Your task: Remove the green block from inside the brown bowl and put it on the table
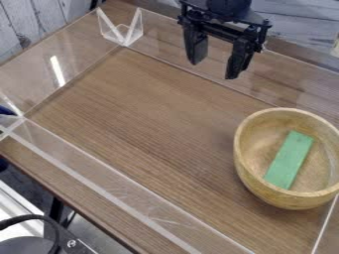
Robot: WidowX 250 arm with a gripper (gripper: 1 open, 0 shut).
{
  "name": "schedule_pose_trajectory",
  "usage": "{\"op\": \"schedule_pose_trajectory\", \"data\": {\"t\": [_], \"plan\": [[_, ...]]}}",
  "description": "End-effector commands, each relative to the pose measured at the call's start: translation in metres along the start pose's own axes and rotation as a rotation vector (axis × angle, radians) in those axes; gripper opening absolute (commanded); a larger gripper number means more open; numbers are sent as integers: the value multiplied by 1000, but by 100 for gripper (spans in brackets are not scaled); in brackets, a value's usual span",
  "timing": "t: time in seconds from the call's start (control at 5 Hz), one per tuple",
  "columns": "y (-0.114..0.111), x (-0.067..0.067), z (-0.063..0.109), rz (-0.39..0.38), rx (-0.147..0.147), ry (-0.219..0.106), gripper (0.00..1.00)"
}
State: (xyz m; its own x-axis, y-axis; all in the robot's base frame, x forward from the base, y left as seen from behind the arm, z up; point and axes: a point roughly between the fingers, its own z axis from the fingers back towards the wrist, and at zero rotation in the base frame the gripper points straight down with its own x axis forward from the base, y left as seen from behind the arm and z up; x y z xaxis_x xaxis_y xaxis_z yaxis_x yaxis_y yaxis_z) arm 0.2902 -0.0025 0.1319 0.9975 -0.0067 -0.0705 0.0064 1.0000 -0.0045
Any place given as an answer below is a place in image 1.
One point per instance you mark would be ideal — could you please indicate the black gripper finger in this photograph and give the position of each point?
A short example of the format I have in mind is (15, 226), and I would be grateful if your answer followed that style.
(240, 57)
(196, 44)

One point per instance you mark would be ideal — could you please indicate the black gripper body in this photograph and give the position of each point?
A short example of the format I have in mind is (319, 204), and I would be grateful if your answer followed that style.
(226, 19)

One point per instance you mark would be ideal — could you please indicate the light wooden bowl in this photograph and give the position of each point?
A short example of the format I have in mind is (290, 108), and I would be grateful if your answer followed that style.
(258, 139)

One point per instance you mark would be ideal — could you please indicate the green rectangular block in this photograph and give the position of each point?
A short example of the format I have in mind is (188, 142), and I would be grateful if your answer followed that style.
(288, 159)

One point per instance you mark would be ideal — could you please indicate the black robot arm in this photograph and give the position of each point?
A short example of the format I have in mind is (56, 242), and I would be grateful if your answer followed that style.
(232, 22)

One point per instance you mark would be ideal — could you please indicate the blue object at left edge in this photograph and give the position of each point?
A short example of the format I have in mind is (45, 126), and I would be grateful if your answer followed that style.
(5, 111)

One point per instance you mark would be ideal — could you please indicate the black table leg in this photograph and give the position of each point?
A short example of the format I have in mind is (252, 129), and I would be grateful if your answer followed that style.
(56, 210)

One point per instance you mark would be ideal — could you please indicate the clear acrylic tray wall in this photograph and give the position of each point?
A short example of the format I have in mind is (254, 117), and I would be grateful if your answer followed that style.
(124, 130)

